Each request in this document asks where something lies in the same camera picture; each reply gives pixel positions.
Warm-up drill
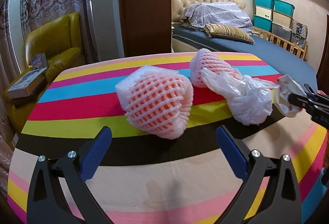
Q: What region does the white red wrapper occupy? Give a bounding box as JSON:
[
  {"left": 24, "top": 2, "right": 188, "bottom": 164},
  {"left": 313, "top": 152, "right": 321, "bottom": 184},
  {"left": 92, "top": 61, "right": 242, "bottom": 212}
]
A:
[{"left": 274, "top": 75, "right": 307, "bottom": 118}]

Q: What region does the white plastic bag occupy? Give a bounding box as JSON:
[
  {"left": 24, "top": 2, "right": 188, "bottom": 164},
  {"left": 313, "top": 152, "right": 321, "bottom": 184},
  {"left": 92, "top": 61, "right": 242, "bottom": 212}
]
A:
[{"left": 201, "top": 68, "right": 279, "bottom": 125}]

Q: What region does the pink foam fruit net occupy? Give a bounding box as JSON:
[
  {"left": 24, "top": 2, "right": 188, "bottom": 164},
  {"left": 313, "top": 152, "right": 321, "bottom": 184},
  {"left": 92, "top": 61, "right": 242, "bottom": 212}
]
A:
[{"left": 115, "top": 65, "right": 193, "bottom": 140}]

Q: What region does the dark wooden room door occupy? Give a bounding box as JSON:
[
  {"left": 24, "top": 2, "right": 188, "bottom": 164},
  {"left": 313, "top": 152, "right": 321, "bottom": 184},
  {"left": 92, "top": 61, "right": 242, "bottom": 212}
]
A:
[{"left": 316, "top": 15, "right": 329, "bottom": 94}]

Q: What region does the blue bed mattress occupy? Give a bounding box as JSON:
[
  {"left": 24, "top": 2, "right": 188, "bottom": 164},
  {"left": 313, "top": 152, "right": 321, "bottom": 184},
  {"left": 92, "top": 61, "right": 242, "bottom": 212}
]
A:
[{"left": 172, "top": 26, "right": 318, "bottom": 91}]

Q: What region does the grey clear storage box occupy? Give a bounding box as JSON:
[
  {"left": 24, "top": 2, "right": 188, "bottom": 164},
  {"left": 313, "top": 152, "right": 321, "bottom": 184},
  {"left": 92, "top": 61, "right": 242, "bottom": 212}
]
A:
[{"left": 272, "top": 22, "right": 292, "bottom": 41}]

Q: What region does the checkered black white bag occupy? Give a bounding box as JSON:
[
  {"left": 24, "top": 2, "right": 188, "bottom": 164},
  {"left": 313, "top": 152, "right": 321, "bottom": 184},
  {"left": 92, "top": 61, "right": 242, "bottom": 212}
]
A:
[{"left": 291, "top": 19, "right": 308, "bottom": 48}]

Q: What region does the beige storage box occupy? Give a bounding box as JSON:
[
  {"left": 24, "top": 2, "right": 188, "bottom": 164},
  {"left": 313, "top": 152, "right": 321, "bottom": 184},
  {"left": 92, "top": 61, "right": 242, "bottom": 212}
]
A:
[{"left": 273, "top": 10, "right": 293, "bottom": 29}]

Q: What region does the teal storage bin upper right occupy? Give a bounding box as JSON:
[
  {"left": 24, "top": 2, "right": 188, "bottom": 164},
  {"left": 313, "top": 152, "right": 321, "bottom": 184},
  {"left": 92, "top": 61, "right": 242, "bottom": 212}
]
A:
[{"left": 274, "top": 0, "right": 295, "bottom": 17}]

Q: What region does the teal storage bin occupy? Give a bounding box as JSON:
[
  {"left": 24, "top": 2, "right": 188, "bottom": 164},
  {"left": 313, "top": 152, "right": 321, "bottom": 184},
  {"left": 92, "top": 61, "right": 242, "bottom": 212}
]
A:
[
  {"left": 254, "top": 0, "right": 274, "bottom": 9},
  {"left": 254, "top": 15, "right": 272, "bottom": 32},
  {"left": 274, "top": 0, "right": 295, "bottom": 17}
]

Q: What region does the striped colourful tablecloth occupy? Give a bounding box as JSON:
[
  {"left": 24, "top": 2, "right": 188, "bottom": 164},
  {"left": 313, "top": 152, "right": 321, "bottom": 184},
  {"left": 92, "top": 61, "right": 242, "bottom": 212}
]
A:
[{"left": 8, "top": 53, "right": 327, "bottom": 223}]

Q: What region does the teal storage bin lower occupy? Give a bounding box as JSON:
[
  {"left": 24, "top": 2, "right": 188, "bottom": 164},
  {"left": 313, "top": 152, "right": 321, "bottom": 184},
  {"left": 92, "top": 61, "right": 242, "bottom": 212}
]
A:
[{"left": 254, "top": 15, "right": 272, "bottom": 32}]

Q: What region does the white drawer storage box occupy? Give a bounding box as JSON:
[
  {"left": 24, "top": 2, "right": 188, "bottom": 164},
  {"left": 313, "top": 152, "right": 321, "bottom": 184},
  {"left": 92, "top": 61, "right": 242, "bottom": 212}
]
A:
[{"left": 255, "top": 5, "right": 273, "bottom": 20}]

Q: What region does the teal storage bin upper left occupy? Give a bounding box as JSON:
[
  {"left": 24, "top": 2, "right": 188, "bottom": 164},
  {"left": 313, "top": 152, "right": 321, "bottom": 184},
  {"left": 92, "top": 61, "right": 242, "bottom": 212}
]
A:
[{"left": 254, "top": 0, "right": 274, "bottom": 9}]

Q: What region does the striped gold pillow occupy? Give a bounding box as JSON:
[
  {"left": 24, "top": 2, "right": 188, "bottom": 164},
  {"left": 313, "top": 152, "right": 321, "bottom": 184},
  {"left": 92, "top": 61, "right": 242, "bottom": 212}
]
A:
[{"left": 204, "top": 23, "right": 254, "bottom": 44}]

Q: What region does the flat box on armchair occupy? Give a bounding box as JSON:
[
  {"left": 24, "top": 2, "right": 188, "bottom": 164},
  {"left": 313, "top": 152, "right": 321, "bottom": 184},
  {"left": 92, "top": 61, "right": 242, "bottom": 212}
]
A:
[{"left": 7, "top": 68, "right": 47, "bottom": 99}]

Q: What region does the small picture card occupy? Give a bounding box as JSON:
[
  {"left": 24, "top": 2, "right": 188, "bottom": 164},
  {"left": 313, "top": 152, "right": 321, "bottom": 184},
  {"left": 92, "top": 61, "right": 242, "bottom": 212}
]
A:
[{"left": 31, "top": 53, "right": 48, "bottom": 70}]

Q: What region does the blue grey folded duvet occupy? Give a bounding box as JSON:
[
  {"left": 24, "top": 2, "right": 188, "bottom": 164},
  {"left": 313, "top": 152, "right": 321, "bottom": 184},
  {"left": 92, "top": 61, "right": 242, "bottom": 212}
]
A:
[{"left": 180, "top": 1, "right": 253, "bottom": 35}]

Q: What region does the yellow leather armchair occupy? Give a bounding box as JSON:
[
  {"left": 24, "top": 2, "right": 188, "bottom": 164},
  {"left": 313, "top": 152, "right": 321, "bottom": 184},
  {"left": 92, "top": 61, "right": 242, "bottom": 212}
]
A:
[{"left": 2, "top": 12, "right": 85, "bottom": 133}]

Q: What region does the dark wooden door panel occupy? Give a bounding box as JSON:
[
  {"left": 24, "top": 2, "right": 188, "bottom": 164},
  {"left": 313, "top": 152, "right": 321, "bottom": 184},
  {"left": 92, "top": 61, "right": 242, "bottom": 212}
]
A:
[{"left": 119, "top": 0, "right": 171, "bottom": 57}]

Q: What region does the patterned lace curtain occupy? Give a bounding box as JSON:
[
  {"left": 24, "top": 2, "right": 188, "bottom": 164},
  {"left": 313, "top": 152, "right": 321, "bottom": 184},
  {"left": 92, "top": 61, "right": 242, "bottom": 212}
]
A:
[{"left": 0, "top": 0, "right": 93, "bottom": 188}]

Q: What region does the wooden crib rail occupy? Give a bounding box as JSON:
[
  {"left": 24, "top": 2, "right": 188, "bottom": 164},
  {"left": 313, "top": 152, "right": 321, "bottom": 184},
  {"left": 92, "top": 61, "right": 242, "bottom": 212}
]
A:
[{"left": 252, "top": 27, "right": 308, "bottom": 61}]

